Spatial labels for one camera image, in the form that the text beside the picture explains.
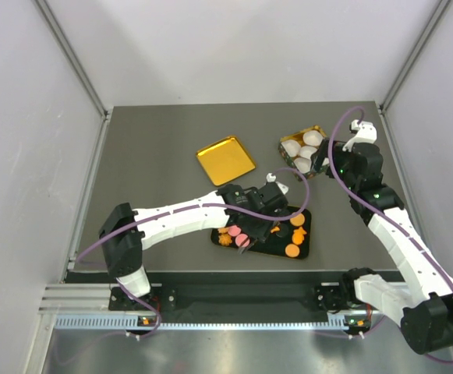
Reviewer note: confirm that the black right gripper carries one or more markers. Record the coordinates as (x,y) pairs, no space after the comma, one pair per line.
(339,152)

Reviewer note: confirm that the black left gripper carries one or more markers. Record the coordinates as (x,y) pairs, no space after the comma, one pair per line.
(277,211)

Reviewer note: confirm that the green christmas cookie tin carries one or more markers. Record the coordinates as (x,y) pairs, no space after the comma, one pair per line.
(298,136)

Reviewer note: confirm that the metal tongs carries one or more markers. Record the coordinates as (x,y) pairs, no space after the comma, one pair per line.
(257,245)

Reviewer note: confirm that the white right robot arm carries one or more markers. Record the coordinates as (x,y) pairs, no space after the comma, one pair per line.
(424,311)

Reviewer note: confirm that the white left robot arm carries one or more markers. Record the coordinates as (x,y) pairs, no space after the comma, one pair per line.
(127,232)

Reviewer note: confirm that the white paper cupcake liner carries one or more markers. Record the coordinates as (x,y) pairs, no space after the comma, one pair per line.
(307,151)
(303,165)
(291,147)
(313,138)

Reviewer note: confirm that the black sandwich cookie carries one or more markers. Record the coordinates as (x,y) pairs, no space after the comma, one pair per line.
(283,231)

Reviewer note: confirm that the orange round cookie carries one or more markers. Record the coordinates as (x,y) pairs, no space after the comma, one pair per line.
(292,250)
(298,220)

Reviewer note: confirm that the black gold-rimmed tray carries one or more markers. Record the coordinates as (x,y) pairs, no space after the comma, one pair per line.
(277,245)

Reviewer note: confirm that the pink round cookie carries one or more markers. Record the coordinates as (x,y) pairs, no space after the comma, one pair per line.
(242,240)
(234,231)

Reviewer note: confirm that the gold tin lid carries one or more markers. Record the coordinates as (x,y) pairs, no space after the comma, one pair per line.
(225,160)

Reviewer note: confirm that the orange star cookie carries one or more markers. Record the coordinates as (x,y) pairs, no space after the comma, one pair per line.
(225,239)

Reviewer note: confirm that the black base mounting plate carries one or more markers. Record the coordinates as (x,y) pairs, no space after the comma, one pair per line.
(228,299)

